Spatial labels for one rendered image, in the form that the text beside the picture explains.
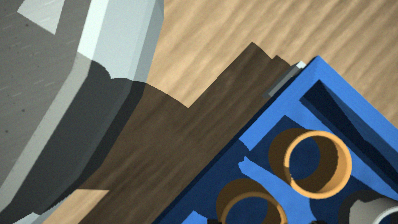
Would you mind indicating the blue square tray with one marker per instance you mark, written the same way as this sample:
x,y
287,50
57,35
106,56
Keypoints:
x,y
317,98

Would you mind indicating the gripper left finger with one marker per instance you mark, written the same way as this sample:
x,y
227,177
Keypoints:
x,y
213,221

